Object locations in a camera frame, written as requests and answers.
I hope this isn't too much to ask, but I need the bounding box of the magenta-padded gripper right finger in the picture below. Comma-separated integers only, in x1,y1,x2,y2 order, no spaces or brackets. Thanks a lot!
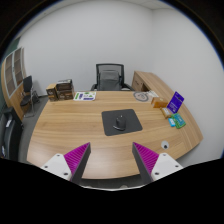
131,142,184,185

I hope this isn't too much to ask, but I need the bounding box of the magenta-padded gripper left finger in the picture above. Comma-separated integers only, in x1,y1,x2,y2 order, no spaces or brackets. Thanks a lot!
42,142,92,186

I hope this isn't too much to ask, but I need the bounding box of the dark grey computer mouse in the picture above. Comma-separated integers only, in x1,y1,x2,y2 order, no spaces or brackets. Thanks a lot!
112,114,127,132

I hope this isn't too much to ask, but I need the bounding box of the dark grey mouse pad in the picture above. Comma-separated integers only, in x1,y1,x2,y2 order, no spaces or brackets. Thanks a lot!
101,108,144,137

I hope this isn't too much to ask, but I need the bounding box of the small teal packet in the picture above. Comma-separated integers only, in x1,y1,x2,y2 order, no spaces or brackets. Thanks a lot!
167,117,177,128

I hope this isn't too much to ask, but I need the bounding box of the green packet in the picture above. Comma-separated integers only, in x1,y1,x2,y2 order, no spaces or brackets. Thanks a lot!
171,113,187,130

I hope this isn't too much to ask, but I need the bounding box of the small tan box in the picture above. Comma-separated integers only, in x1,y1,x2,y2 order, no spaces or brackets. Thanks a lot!
160,107,173,119

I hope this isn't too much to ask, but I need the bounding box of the orange cardboard box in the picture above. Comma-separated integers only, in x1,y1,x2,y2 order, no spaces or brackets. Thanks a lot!
150,96,169,109

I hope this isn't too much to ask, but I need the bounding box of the white printed sticker sheet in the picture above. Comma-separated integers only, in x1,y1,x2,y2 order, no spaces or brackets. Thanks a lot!
73,91,97,102

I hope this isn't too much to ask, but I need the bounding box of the round white printed disc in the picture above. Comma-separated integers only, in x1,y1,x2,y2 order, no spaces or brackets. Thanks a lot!
133,91,150,103

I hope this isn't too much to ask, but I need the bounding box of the purple standing card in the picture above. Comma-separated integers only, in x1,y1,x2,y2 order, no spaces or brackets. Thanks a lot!
166,91,185,115

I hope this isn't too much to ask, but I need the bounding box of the white paper packet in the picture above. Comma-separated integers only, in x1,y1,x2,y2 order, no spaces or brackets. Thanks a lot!
146,89,160,99

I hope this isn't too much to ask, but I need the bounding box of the small brown carton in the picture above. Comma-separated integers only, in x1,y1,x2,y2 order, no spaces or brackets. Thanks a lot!
45,83,59,102

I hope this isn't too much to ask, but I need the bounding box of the black leather armchair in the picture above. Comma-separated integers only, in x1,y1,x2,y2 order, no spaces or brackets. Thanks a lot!
0,107,24,161

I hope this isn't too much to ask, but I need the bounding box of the open dark carton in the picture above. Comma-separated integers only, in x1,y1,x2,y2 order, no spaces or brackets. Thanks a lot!
55,78,74,92

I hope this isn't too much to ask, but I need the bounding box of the wooden side cabinet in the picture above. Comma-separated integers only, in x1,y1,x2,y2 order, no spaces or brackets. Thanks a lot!
131,70,168,98

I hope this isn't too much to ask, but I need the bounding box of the grey backpack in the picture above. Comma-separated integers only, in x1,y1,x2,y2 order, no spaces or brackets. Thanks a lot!
98,69,122,91

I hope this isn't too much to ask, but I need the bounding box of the black visitor chair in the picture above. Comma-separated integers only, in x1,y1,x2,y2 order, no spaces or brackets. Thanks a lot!
19,75,40,118

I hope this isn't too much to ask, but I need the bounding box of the black mesh office chair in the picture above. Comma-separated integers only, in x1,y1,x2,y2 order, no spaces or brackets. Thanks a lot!
90,63,134,92

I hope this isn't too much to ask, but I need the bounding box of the wooden shelf unit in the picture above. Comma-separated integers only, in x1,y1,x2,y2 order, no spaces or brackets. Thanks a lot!
0,46,33,121

